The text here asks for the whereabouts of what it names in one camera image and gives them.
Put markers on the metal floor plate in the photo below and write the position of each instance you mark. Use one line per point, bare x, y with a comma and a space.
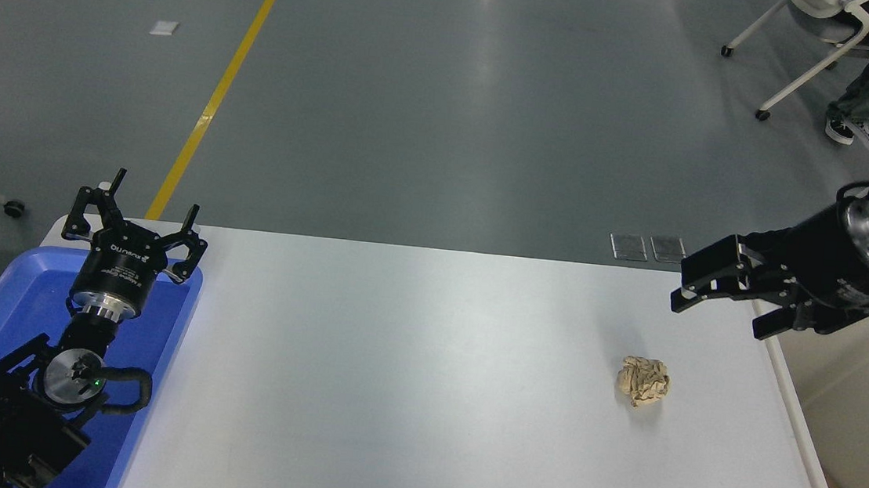
628, 247
668, 249

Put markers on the blue plastic tray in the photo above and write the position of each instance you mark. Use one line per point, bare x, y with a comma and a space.
20, 302

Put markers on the large pale bin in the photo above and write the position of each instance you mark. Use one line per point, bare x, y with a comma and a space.
861, 407

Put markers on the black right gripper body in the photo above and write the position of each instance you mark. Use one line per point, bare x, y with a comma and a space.
819, 258

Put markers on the crumpled tan paper ball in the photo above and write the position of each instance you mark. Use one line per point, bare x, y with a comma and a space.
643, 382

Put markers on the white wheeled chair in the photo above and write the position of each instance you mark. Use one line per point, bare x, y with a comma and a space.
828, 11

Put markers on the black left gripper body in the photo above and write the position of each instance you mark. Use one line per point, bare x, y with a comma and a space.
118, 267

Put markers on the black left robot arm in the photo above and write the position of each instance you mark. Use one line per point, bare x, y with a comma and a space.
2, 418

